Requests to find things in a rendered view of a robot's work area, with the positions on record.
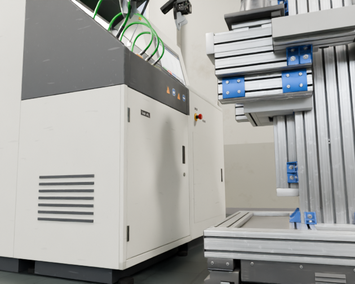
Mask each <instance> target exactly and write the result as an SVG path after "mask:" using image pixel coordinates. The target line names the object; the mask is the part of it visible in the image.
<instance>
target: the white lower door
mask: <svg viewBox="0 0 355 284"><path fill-rule="evenodd" d="M189 235H190V224H189V158H188V116H187V115H185V114H183V113H181V112H179V111H177V110H175V109H172V108H170V107H169V106H167V105H164V104H162V103H160V102H158V101H156V100H154V99H152V98H150V97H147V96H145V95H143V94H141V93H139V92H137V91H135V90H133V89H131V88H129V87H128V88H127V220H126V259H129V258H131V257H134V256H136V255H139V254H142V253H144V252H147V251H150V250H152V249H155V248H157V247H160V246H163V245H165V244H168V243H170V242H173V241H176V240H178V239H181V238H183V237H186V236H189Z"/></svg>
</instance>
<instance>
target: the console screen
mask: <svg viewBox="0 0 355 284"><path fill-rule="evenodd" d="M153 42H154V46H155V49H156V46H157V39H156V37H155V36H153ZM163 44H164V47H165V53H164V55H163V57H162V58H161V60H160V61H159V62H158V63H159V65H161V66H162V67H163V68H165V69H166V70H167V71H168V72H169V73H171V74H172V75H173V76H174V77H175V78H177V79H178V80H179V81H180V82H181V83H183V84H184V85H187V84H186V81H185V78H184V73H183V69H182V66H181V62H180V58H179V55H178V54H177V53H176V52H175V51H173V50H172V49H171V48H170V47H169V46H168V45H167V44H165V43H164V42H163ZM161 53H162V45H161V43H160V42H159V48H158V50H157V52H156V54H157V58H159V57H160V55H161Z"/></svg>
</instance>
